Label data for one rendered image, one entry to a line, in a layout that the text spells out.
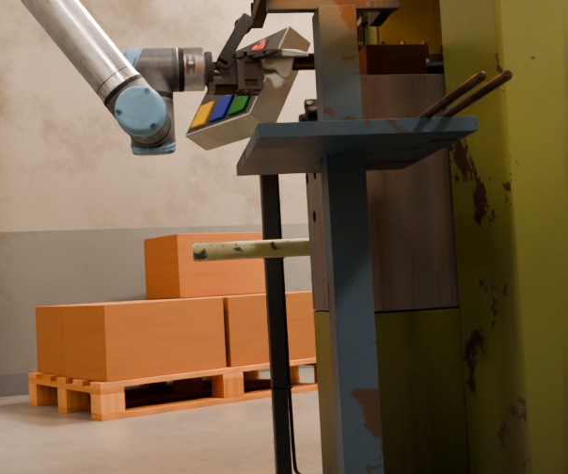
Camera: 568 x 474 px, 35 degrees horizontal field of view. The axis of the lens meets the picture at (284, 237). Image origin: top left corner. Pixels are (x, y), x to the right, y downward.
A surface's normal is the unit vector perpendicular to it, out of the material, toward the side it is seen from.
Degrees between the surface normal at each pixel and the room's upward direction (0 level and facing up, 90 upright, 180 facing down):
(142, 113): 94
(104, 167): 90
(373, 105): 90
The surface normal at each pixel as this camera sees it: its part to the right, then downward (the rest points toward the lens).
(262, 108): 0.57, -0.07
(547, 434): 0.17, -0.06
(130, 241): 0.37, -0.07
